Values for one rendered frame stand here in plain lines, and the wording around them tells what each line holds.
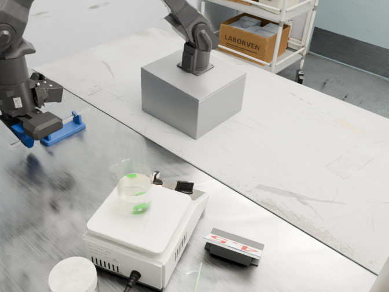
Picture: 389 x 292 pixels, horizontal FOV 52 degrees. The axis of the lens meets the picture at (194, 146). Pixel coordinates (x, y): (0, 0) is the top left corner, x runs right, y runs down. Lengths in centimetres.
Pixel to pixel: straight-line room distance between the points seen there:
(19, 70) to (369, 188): 69
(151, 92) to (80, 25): 142
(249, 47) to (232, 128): 195
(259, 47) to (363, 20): 101
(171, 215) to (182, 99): 34
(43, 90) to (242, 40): 218
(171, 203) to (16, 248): 26
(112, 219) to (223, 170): 30
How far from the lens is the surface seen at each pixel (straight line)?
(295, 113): 102
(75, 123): 92
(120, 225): 58
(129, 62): 120
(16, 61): 76
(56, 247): 68
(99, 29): 238
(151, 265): 56
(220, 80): 90
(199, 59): 90
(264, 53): 280
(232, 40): 291
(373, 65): 355
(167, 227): 57
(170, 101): 88
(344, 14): 353
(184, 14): 83
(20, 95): 78
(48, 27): 219
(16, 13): 72
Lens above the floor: 142
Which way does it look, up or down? 37 degrees down
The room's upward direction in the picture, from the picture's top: 4 degrees clockwise
